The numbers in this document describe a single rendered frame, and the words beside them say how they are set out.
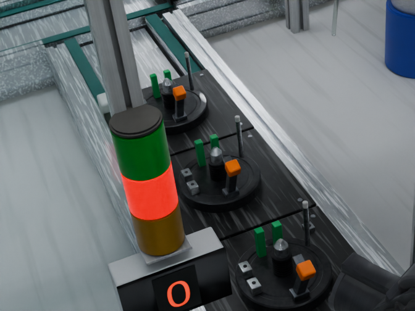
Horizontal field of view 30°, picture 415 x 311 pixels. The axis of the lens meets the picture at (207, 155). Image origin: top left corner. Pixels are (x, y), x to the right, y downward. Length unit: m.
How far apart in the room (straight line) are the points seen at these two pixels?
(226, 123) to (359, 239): 0.38
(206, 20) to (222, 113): 0.50
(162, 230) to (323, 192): 0.58
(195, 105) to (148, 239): 0.73
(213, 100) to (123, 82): 0.81
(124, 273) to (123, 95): 0.20
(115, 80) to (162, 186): 0.11
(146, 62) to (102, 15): 1.12
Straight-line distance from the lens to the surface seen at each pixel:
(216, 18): 1.95
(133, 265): 0.82
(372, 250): 1.21
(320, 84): 1.75
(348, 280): 0.75
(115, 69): 0.71
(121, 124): 0.71
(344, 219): 1.26
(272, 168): 1.34
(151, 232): 0.77
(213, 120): 1.47
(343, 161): 1.52
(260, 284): 1.12
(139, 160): 0.71
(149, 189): 0.74
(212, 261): 0.82
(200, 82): 1.59
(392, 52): 1.75
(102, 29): 0.69
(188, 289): 0.84
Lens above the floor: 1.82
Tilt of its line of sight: 38 degrees down
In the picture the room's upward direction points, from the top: 9 degrees counter-clockwise
